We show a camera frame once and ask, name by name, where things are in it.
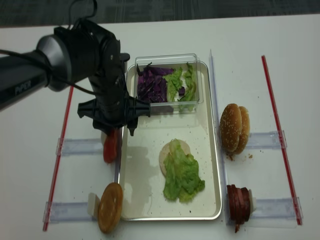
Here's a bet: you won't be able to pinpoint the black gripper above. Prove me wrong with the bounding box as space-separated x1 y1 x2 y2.
77 74 151 136

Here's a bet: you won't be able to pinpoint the red tomato slice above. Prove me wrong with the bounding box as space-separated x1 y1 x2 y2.
103 129 118 164

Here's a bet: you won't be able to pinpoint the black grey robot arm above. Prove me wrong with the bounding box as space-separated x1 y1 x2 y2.
0 18 151 135

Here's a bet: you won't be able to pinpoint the white tomato stopper block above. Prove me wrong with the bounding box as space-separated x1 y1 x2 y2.
100 132 107 145

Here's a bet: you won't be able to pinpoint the green lettuce in box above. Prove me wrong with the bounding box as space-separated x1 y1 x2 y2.
164 62 197 103

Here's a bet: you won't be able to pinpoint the green lettuce leaf on tray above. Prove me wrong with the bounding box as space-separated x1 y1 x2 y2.
163 139 205 203

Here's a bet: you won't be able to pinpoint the stacked dark meat patties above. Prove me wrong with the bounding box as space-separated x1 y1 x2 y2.
226 184 252 225

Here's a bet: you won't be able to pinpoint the purple cabbage shreds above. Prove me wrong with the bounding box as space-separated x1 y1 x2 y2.
136 64 174 115

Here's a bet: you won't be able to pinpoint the pale bottom bun slice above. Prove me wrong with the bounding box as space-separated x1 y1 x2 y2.
159 139 191 177

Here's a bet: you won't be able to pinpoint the silver metal tray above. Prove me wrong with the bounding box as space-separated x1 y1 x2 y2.
118 62 222 221

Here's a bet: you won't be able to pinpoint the clear plastic salad box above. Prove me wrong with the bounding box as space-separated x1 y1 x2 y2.
134 53 202 115

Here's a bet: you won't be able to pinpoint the toasted brown bun half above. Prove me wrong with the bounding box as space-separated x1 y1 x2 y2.
98 182 123 234

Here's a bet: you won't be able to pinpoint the white bun stopper block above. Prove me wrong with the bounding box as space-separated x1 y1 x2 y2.
87 192 100 219

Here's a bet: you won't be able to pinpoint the sesame bun front half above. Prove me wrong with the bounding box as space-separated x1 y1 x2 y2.
219 103 242 153

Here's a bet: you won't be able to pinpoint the sesame bun half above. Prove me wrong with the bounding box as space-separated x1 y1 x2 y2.
219 103 242 153
234 106 250 155

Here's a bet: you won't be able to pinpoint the sesame bun rear half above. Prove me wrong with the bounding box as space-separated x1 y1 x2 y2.
234 106 250 155

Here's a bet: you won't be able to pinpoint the white patty stopper block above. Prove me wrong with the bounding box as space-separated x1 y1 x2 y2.
248 189 256 214

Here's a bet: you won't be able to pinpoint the left vertical clear rail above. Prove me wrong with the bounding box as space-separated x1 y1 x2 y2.
114 132 123 183

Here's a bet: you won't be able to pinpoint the left upper clear rail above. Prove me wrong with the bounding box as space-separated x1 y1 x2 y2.
61 138 103 156

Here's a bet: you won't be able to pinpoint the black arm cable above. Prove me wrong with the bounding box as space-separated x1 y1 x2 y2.
0 0 101 97

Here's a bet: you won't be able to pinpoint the left lower clear rail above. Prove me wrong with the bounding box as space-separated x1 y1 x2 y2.
42 202 97 223

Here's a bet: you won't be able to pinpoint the left red strip rail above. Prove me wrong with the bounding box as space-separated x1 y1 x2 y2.
42 87 74 232

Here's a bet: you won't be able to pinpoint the red strip rail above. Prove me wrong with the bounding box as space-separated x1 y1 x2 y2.
42 87 74 232
261 55 303 226

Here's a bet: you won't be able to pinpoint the right upper clear rail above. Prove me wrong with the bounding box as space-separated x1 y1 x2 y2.
245 130 287 149

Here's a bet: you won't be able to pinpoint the right lower clear rail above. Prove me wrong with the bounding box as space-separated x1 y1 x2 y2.
250 197 301 219

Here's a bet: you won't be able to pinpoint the right red strip rail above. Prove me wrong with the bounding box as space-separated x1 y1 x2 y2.
261 55 303 226

